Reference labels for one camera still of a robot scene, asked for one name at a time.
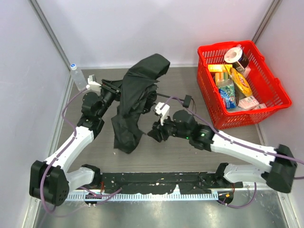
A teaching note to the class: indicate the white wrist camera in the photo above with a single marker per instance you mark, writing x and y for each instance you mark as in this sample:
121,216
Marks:
92,84
162,110

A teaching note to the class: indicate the yellow snack bag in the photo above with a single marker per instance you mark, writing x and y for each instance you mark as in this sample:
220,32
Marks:
240,82

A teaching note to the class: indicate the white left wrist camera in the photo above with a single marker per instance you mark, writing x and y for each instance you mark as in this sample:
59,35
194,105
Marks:
92,84

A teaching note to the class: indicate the pink white box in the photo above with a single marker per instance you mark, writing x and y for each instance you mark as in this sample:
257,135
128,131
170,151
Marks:
248,103

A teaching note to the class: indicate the black folding umbrella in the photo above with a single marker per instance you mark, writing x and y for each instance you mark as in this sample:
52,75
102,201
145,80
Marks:
138,83

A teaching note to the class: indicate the white slotted cable duct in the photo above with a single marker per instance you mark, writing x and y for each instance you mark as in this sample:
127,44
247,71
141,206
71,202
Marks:
175,196

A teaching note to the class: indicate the blue green snack packet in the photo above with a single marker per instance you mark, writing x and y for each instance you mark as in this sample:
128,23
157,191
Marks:
227,94

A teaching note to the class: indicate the clear plastic bottle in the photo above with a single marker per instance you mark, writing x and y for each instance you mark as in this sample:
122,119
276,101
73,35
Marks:
78,77

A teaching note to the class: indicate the red plastic basket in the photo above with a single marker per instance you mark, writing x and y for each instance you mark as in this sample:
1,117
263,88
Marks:
266,88

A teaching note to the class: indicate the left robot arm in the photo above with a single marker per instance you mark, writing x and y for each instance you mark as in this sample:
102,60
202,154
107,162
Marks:
50,180

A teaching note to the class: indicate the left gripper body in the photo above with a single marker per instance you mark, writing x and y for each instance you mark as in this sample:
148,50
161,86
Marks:
113,90

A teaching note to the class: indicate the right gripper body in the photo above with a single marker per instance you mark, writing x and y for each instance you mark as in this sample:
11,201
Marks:
159,130

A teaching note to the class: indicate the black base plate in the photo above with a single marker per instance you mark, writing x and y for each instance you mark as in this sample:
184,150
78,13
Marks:
159,183

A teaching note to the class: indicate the yellow box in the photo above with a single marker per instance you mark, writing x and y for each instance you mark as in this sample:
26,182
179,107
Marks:
214,68

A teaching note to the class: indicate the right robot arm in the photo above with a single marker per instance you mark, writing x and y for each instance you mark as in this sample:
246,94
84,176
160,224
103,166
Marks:
272,166

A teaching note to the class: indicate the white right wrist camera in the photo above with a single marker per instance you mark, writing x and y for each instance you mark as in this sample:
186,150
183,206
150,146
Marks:
162,110

